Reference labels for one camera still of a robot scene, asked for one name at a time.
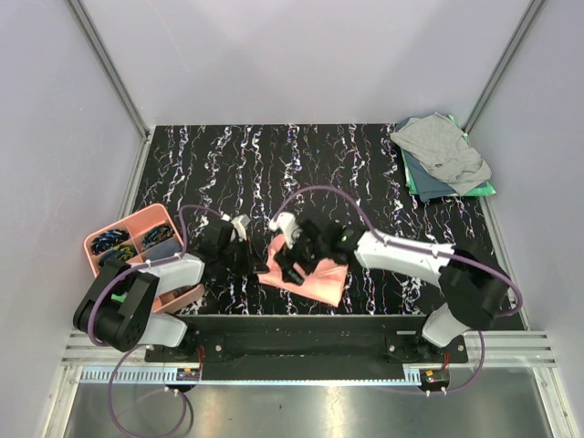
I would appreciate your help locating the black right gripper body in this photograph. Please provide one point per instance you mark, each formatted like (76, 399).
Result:
(305, 251)

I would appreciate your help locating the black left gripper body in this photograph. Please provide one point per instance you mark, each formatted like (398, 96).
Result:
(238, 256)

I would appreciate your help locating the pink satin napkin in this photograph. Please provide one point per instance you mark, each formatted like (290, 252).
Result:
(325, 284)

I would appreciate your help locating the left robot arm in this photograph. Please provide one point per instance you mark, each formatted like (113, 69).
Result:
(117, 309)

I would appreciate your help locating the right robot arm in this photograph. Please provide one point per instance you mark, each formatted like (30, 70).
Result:
(473, 292)

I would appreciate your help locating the dark blue cloth in tray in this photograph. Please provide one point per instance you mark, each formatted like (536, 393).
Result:
(163, 250)

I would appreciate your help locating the pink compartment tray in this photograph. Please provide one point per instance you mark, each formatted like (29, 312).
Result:
(137, 224)

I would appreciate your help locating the green item in tray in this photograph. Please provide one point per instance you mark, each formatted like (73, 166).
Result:
(118, 298)

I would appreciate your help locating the dark blue folded cloth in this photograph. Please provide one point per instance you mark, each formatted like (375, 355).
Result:
(422, 183)

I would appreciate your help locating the blue patterned item in tray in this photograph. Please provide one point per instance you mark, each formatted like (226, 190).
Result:
(108, 239)

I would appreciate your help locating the grey cloth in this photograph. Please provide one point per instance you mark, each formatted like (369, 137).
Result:
(439, 147)

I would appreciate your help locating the green mat under cloths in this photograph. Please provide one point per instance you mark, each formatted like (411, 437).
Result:
(483, 189)

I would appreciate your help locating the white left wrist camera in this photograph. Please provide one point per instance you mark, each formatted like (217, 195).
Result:
(240, 224)

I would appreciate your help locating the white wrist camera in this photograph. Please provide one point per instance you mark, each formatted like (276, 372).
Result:
(240, 224)
(286, 224)

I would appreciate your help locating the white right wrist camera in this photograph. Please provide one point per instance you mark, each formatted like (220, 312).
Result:
(286, 224)

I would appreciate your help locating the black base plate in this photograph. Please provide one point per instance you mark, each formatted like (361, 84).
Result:
(327, 343)

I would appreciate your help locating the grey cable duct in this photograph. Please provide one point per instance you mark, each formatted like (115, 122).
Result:
(216, 375)

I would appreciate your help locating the aluminium front rail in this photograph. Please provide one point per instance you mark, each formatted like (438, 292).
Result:
(500, 349)

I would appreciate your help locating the aluminium frame post left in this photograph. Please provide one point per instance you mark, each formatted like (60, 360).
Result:
(98, 48)

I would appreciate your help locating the aluminium frame post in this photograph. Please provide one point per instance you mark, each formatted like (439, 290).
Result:
(515, 42)
(98, 48)

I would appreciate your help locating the aluminium frame post right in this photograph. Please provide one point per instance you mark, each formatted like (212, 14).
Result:
(515, 42)

